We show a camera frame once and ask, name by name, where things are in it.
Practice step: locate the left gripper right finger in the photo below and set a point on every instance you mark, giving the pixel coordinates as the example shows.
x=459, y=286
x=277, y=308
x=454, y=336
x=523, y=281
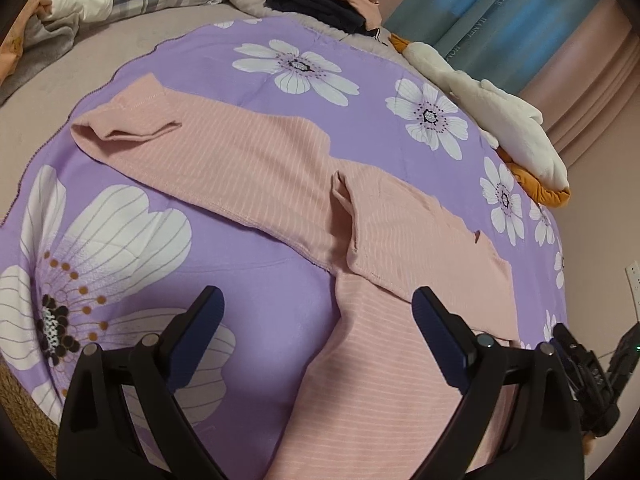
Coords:
x=516, y=418

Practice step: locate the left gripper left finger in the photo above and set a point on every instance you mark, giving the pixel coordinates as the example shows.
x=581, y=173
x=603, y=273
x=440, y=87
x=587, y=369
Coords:
x=97, y=439

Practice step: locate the pink striped knit garment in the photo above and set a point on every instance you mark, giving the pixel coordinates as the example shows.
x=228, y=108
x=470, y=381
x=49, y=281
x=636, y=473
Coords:
x=373, y=403

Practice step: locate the dark navy folded clothes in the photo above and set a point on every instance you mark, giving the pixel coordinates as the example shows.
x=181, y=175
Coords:
x=338, y=14

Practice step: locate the right hand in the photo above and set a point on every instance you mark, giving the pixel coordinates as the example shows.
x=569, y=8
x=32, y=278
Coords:
x=588, y=443

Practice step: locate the purple floral bed sheet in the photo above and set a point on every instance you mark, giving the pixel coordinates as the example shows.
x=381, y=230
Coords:
x=91, y=256

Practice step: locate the white goose plush toy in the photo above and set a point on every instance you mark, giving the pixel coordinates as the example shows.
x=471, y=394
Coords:
x=512, y=126

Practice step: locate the pink curtain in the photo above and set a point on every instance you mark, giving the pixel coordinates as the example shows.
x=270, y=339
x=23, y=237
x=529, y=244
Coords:
x=588, y=81

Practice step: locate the teal blue curtain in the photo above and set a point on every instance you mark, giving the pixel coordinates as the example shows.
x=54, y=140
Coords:
x=505, y=41

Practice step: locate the white wall socket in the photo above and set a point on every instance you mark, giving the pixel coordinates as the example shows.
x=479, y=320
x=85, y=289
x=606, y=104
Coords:
x=633, y=277

